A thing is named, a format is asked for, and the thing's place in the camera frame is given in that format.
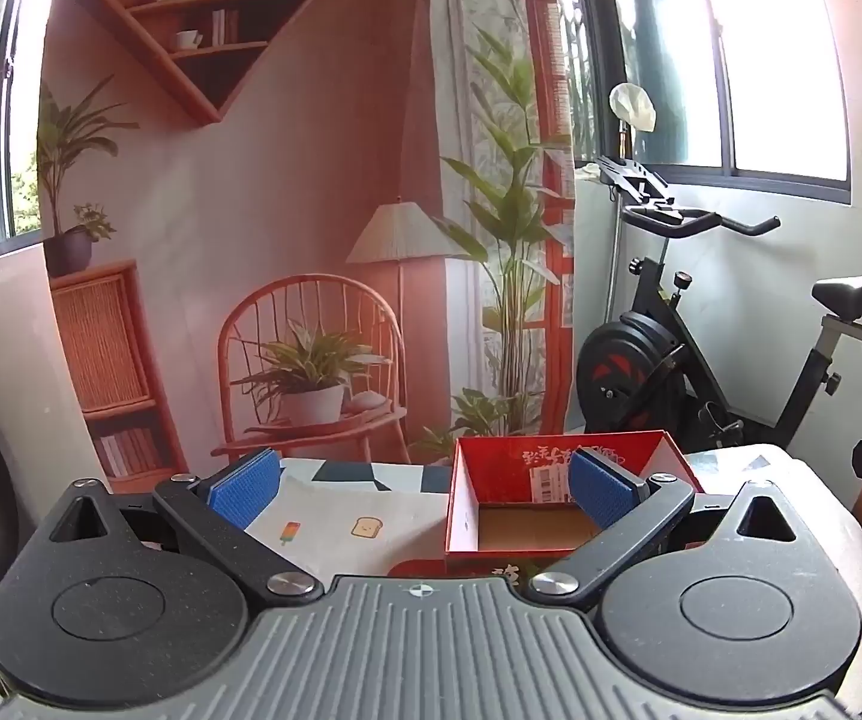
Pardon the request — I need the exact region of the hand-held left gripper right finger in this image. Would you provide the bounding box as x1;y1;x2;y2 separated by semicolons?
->
524;446;804;610

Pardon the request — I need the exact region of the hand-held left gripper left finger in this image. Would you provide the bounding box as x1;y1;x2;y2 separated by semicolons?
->
41;448;325;606

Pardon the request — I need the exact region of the red strawberry print cardboard box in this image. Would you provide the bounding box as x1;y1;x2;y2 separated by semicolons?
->
443;430;705;577

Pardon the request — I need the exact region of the white printed blanket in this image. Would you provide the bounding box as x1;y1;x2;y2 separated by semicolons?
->
239;441;862;698

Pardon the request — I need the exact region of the black exercise bike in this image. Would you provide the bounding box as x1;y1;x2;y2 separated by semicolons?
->
575;154;862;455

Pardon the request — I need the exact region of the metal pole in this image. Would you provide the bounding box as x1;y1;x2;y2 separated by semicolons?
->
603;124;628;335

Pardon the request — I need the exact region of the white plastic bag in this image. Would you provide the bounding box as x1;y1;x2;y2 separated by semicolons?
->
609;81;658;133

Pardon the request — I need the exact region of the sliding glass window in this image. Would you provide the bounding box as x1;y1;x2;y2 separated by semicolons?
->
603;0;855;203

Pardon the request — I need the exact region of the wall poster of furnished room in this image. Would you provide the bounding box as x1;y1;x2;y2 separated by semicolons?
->
37;0;578;477

